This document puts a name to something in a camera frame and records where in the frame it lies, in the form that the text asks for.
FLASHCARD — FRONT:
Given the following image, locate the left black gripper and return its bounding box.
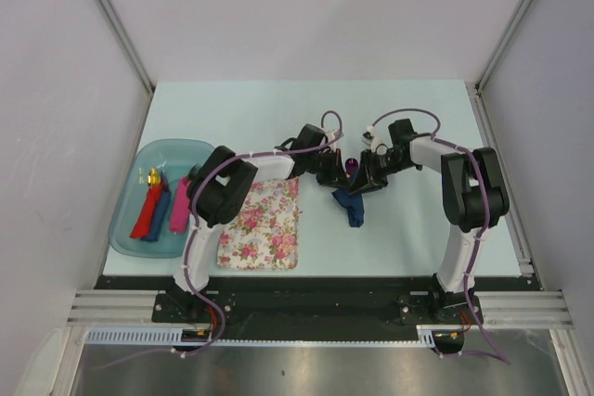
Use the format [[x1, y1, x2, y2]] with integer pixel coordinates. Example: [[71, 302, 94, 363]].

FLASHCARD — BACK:
[[306, 149, 350, 191]]

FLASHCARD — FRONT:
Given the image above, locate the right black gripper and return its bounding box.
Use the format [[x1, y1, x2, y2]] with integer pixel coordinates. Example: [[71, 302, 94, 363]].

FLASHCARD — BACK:
[[348, 149, 414, 196]]

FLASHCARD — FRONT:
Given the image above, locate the purple metal spoon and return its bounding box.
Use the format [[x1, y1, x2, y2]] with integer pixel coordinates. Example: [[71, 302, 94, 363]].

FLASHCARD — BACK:
[[344, 158, 359, 182]]

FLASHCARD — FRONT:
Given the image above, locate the dark blue paper napkin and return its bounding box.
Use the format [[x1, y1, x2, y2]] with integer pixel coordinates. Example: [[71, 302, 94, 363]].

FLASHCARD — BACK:
[[332, 188, 365, 227]]

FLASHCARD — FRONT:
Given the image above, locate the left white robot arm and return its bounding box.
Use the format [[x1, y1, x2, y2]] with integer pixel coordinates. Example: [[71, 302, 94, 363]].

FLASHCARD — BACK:
[[172, 123, 343, 322]]

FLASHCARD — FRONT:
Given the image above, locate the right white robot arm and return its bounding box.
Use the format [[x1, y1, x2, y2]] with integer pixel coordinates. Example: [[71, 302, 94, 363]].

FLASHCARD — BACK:
[[349, 119, 510, 323]]

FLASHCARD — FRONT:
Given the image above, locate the black utensil in pink roll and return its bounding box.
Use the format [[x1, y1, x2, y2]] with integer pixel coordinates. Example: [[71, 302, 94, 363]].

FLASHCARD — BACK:
[[187, 164, 200, 177]]

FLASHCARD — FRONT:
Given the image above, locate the pink napkin roll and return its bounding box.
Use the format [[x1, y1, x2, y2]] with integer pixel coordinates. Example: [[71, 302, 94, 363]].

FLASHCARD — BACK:
[[169, 176, 190, 234]]

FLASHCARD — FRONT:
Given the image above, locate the blue napkin roll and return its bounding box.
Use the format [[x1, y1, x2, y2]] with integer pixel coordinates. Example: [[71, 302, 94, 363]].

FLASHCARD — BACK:
[[141, 183, 172, 242]]

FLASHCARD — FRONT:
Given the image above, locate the gold utensil in roll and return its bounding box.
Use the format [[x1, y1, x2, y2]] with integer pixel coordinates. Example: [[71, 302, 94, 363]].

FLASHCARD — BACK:
[[147, 167, 162, 187]]

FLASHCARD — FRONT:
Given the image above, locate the teal plastic tray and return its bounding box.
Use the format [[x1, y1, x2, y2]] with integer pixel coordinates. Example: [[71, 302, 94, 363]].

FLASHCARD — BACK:
[[110, 139, 213, 259]]

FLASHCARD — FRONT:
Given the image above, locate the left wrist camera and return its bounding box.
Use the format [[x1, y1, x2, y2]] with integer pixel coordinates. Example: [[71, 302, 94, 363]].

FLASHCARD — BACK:
[[324, 129, 342, 147]]

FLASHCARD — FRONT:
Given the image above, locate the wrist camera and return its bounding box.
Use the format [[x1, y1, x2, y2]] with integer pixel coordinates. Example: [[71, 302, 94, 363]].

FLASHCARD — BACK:
[[362, 125, 383, 152], [324, 129, 342, 147]]

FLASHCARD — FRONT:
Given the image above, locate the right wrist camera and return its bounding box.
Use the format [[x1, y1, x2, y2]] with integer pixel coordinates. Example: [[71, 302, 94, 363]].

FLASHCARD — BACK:
[[362, 125, 383, 152]]

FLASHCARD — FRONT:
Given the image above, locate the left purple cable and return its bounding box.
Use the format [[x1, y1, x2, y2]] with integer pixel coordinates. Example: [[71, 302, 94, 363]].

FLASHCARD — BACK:
[[90, 110, 345, 372]]

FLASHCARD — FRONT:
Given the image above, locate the white cable duct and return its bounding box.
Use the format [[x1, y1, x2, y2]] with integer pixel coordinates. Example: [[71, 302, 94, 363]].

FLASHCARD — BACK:
[[85, 327, 435, 349]]

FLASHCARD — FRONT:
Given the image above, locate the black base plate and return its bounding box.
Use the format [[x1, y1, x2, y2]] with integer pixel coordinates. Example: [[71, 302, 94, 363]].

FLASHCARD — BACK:
[[95, 275, 540, 341]]

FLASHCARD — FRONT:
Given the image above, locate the aluminium frame rail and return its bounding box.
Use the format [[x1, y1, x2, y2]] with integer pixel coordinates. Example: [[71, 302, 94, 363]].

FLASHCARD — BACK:
[[67, 289, 574, 329]]

